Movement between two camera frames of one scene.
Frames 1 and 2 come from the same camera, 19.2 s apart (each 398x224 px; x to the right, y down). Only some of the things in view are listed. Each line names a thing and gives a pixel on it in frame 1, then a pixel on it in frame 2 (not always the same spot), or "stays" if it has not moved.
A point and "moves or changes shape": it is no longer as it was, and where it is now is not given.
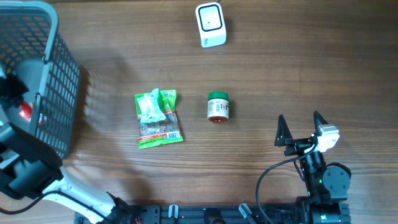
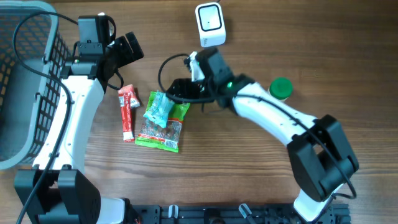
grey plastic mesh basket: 33,46 stays
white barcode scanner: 211,23 stays
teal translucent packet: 150,107 moves or changes shape
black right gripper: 284,135 -> 184,86
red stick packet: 26,110 -> 128,100
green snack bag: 163,132 moves or changes shape
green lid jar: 218,106 -> 280,88
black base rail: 221,213 stays
